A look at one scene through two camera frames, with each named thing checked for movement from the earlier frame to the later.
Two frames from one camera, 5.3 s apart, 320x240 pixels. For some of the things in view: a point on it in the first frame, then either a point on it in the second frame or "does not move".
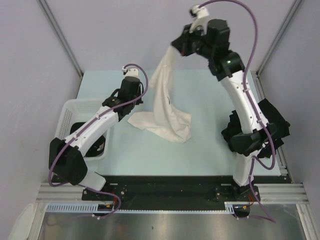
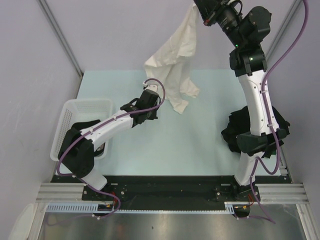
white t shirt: [168, 117] to [166, 61]
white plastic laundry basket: [75, 111] does not move
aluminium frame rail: [271, 193] does not move
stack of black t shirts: [272, 116] does not move
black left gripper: [139, 101] to [153, 116]
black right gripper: [182, 43] to [211, 10]
